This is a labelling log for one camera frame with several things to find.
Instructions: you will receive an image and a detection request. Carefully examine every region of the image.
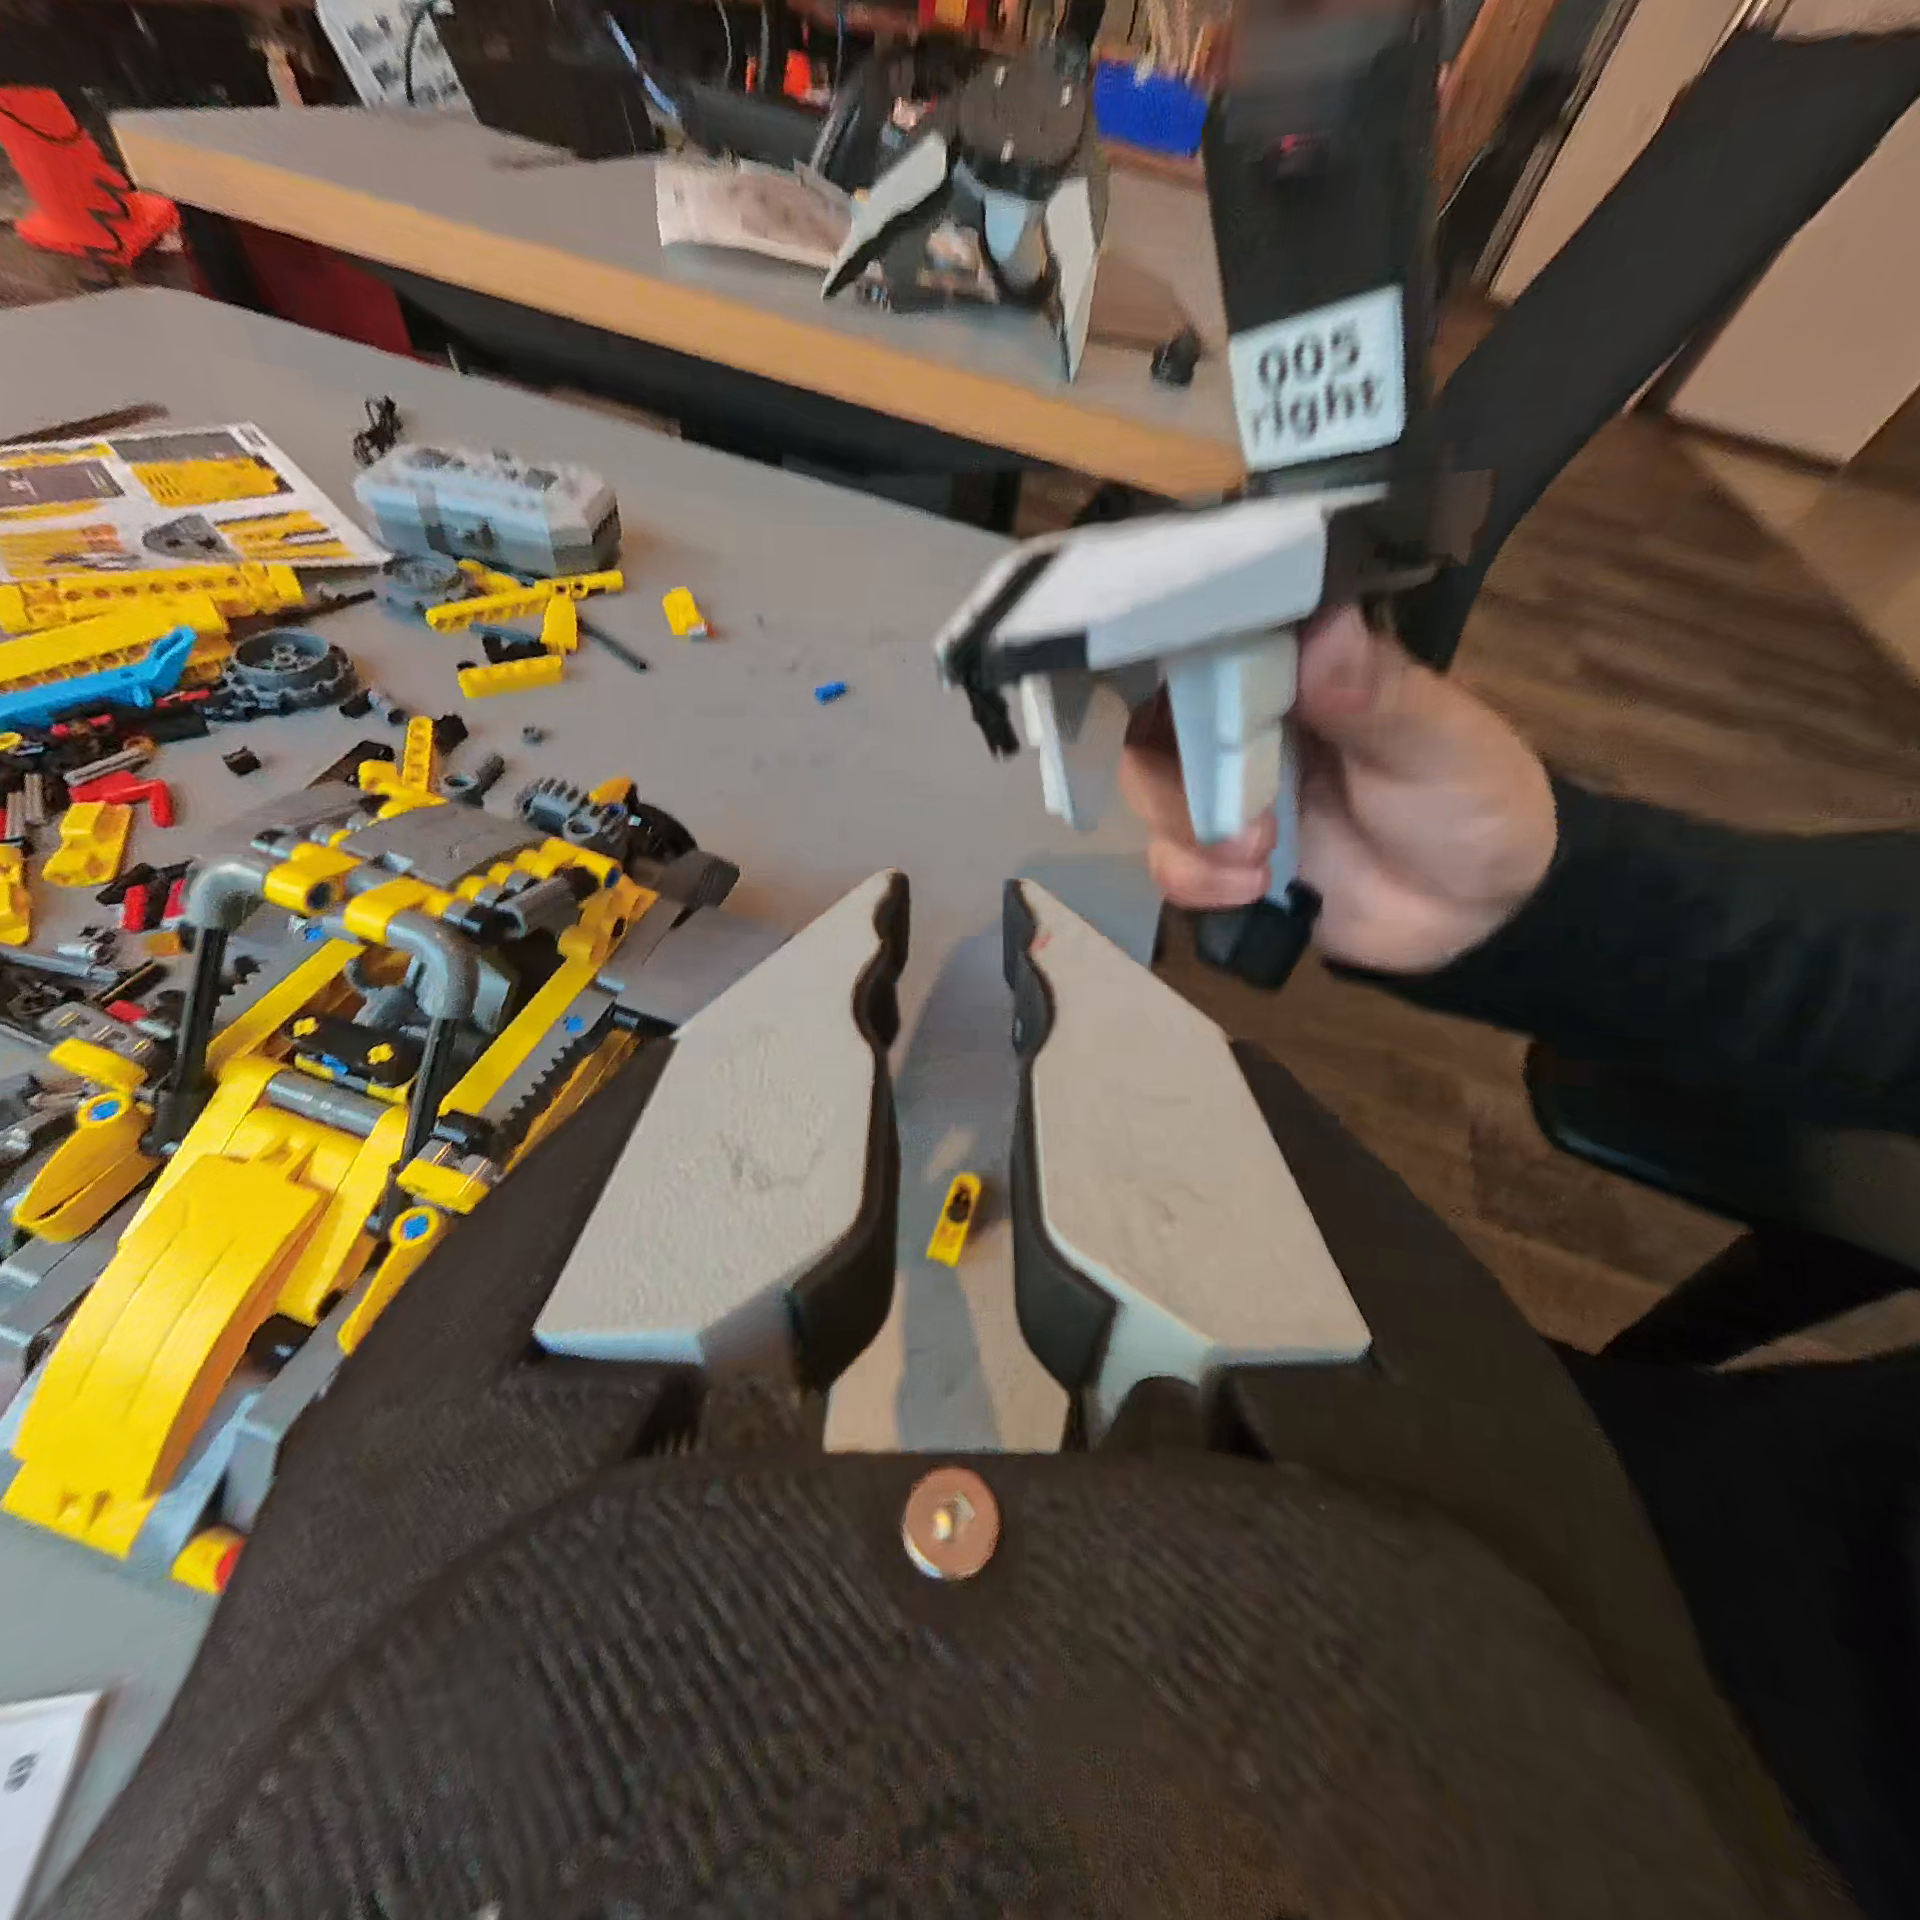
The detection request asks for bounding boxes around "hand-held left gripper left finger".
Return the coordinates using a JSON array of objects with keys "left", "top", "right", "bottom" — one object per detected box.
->
[{"left": 532, "top": 871, "right": 915, "bottom": 1394}]

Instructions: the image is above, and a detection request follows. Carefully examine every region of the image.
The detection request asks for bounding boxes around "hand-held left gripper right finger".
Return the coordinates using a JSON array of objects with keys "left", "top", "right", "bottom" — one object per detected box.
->
[{"left": 999, "top": 881, "right": 1376, "bottom": 1396}]

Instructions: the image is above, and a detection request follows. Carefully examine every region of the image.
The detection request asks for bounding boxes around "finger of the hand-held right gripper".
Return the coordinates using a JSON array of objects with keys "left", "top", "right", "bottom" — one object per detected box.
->
[
  {"left": 1017, "top": 660, "right": 1164, "bottom": 835},
  {"left": 932, "top": 497, "right": 1339, "bottom": 760}
]

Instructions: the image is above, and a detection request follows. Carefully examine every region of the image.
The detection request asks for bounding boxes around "grey desk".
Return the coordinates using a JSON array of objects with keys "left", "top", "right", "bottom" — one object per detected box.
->
[{"left": 0, "top": 287, "right": 1187, "bottom": 1920}]

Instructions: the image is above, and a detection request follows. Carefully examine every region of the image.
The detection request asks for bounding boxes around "person's right hand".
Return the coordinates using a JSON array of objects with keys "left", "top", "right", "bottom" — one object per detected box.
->
[{"left": 1119, "top": 604, "right": 1562, "bottom": 976}]

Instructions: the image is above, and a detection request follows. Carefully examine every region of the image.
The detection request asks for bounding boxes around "blue storage bin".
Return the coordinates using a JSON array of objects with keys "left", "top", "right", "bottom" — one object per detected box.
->
[{"left": 1091, "top": 58, "right": 1211, "bottom": 161}]

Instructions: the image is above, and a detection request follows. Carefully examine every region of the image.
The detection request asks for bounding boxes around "spare gripper device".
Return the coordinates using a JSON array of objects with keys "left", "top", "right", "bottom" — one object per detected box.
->
[{"left": 816, "top": 60, "right": 1116, "bottom": 385}]

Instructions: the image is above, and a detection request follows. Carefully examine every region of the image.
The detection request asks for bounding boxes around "yellow toy vehicle model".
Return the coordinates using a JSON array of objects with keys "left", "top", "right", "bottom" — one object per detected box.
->
[{"left": 0, "top": 766, "right": 789, "bottom": 1595}]

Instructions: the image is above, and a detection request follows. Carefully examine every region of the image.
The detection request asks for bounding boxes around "white paper sheet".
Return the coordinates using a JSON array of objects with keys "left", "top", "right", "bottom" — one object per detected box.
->
[{"left": 657, "top": 158, "right": 852, "bottom": 274}]

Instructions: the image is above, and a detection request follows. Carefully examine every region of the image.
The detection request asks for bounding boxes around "long yellow beam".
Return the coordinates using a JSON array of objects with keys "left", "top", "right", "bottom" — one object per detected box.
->
[{"left": 424, "top": 567, "right": 626, "bottom": 634}]

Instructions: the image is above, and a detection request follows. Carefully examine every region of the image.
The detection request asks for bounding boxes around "grey battery box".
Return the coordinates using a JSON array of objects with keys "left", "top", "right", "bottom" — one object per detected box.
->
[{"left": 355, "top": 443, "right": 625, "bottom": 577}]

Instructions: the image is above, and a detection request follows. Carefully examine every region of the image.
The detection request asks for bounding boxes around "dark grey wheel rim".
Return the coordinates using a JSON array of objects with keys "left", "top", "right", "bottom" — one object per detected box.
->
[{"left": 225, "top": 631, "right": 361, "bottom": 726}]

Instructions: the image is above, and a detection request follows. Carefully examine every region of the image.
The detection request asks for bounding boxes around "pile of loose building bricks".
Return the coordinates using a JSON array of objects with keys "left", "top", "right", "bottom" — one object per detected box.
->
[{"left": 0, "top": 563, "right": 505, "bottom": 1052}]

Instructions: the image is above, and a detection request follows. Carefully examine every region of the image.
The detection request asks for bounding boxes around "wooden edged table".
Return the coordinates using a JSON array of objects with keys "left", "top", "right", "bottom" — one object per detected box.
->
[{"left": 112, "top": 106, "right": 1255, "bottom": 505}]

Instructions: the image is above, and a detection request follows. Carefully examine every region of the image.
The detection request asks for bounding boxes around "blue beam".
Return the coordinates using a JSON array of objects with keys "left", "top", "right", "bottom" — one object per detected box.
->
[{"left": 0, "top": 627, "right": 201, "bottom": 734}]

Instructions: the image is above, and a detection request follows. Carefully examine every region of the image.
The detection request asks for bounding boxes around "instruction booklet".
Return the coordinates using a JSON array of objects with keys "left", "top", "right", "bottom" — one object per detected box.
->
[{"left": 0, "top": 1691, "right": 109, "bottom": 1913}]

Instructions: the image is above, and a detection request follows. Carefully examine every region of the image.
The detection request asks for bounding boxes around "white printed sign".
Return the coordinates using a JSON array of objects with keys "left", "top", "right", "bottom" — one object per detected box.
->
[{"left": 316, "top": 0, "right": 475, "bottom": 118}]

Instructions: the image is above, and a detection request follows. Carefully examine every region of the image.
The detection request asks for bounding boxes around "dark flat stick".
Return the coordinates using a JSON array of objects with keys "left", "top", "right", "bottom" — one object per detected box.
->
[{"left": 0, "top": 401, "right": 170, "bottom": 448}]

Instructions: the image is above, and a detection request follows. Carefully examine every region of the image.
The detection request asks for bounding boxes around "orange plastic object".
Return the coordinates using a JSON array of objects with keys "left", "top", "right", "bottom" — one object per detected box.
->
[{"left": 0, "top": 86, "right": 185, "bottom": 262}]

